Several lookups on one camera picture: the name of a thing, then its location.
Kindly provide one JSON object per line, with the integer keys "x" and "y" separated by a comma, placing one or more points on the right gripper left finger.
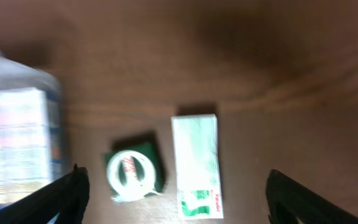
{"x": 65, "y": 200}

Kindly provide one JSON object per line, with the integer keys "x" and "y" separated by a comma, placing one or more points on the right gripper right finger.
{"x": 290, "y": 202}

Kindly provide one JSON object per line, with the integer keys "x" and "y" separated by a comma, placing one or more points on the long blue box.
{"x": 30, "y": 145}

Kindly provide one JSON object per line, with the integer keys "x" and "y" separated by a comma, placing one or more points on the white and green box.
{"x": 195, "y": 141}

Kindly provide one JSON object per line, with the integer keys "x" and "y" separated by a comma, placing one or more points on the clear plastic container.
{"x": 14, "y": 75}

